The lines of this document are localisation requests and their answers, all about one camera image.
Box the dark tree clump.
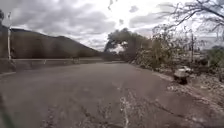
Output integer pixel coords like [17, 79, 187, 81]
[103, 27, 151, 63]

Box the grey asphalt road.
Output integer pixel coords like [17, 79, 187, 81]
[0, 61, 224, 128]

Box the wooded hillside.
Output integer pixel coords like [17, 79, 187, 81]
[0, 25, 103, 60]

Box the row of bare trees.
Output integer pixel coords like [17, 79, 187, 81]
[134, 0, 224, 73]

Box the pale block on dark base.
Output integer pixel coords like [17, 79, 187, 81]
[173, 67, 191, 85]

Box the dirt roadside verge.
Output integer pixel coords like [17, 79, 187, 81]
[133, 63, 224, 111]

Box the pale pole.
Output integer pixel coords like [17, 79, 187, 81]
[6, 11, 13, 62]

